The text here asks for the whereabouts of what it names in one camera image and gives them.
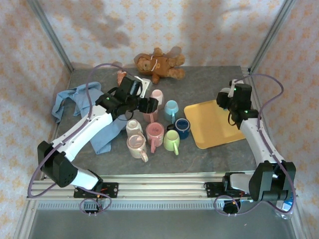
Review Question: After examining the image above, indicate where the salmon pink ceramic mug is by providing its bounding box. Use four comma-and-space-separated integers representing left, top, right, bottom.
145, 122, 165, 154

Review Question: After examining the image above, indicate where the cream white ceramic mug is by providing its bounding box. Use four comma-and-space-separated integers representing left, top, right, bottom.
126, 119, 144, 137

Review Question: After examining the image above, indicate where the yellow plastic tray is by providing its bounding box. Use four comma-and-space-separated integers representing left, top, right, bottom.
183, 100, 247, 150

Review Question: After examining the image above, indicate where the navy blue ceramic mug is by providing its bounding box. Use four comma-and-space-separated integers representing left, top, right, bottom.
166, 118, 192, 140

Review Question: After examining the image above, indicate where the pink floral ceramic mug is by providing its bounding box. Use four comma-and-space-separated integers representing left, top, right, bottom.
126, 133, 150, 163

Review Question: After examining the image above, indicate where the aluminium side rail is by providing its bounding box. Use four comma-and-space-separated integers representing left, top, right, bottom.
240, 66, 312, 239
13, 69, 74, 239

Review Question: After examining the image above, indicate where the light blue ceramic mug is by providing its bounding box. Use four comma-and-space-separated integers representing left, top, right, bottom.
164, 100, 179, 124

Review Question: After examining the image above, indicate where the grey slotted cable duct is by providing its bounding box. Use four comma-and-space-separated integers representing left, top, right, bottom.
37, 202, 275, 210

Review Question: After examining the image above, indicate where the aluminium frame post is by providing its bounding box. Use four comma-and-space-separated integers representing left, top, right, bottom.
249, 0, 297, 73
26, 0, 74, 73

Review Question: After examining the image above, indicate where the pink white tumbler cup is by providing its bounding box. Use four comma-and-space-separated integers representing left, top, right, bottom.
151, 89, 165, 110

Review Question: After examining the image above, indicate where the brown teddy bear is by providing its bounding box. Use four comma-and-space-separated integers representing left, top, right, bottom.
134, 46, 186, 84

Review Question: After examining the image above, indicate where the blue cloth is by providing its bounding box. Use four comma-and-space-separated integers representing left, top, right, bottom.
51, 81, 128, 155

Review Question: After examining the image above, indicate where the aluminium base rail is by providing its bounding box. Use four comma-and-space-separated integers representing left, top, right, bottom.
26, 174, 297, 200

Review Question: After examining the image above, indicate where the clear plastic water bottle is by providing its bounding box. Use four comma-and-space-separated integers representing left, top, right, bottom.
274, 194, 297, 220

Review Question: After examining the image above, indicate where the light green ceramic mug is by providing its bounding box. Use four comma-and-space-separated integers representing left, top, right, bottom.
163, 129, 180, 156

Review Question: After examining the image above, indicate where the pale pink cream-lined mug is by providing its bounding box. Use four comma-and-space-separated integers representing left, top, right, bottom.
143, 109, 160, 123

